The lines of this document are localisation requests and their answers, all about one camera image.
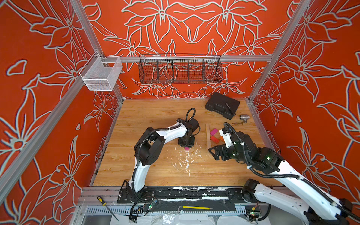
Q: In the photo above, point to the black plastic tool case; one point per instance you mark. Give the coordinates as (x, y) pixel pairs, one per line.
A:
(223, 105)

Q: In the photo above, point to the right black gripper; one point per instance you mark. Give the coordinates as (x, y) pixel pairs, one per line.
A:
(216, 154)

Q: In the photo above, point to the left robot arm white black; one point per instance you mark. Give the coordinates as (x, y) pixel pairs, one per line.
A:
(147, 151)

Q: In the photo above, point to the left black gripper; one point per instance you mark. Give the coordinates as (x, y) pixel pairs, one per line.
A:
(191, 145)

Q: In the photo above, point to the black wire wall basket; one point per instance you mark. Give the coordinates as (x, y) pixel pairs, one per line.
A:
(180, 68)

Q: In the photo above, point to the screwdriver yellow black handle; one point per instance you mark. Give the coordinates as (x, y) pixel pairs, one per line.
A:
(101, 200)

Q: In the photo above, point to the white mesh wall basket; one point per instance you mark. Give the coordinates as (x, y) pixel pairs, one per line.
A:
(101, 73)

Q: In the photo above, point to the red building block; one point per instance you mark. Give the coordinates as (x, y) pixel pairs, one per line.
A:
(215, 140)

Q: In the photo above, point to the small silver metal fitting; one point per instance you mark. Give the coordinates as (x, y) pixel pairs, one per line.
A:
(244, 118)

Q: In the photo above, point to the yellow pencil on rail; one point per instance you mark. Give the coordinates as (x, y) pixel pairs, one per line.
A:
(197, 208)

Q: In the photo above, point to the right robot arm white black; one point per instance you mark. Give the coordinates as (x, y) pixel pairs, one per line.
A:
(310, 204)

